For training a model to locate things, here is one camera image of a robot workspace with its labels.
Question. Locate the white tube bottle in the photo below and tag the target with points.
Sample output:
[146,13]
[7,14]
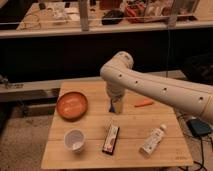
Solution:
[151,143]

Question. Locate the orange object on shelf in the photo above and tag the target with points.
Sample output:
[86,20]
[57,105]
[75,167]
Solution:
[134,11]

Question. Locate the white cup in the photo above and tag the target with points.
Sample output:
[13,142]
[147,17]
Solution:
[74,140]

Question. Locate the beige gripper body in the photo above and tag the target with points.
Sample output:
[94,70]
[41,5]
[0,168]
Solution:
[116,105]

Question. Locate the black candy bar box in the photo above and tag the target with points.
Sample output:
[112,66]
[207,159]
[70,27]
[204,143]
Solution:
[110,140]

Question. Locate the grey metal post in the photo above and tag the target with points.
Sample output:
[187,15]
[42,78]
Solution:
[83,11]

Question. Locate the grey metal rail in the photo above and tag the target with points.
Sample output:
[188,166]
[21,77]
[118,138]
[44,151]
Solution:
[37,89]

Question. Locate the orange carrot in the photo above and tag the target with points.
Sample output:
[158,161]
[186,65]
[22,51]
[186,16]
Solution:
[143,103]

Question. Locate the black bag on shelf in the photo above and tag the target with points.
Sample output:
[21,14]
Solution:
[112,17]

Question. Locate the black power adapter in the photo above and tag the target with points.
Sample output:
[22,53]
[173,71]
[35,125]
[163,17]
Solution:
[198,128]

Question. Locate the orange wooden bowl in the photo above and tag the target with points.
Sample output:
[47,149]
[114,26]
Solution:
[72,105]

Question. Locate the blue sponge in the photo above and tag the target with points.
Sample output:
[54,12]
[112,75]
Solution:
[111,109]

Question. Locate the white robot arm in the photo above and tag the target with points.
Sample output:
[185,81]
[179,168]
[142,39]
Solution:
[193,98]

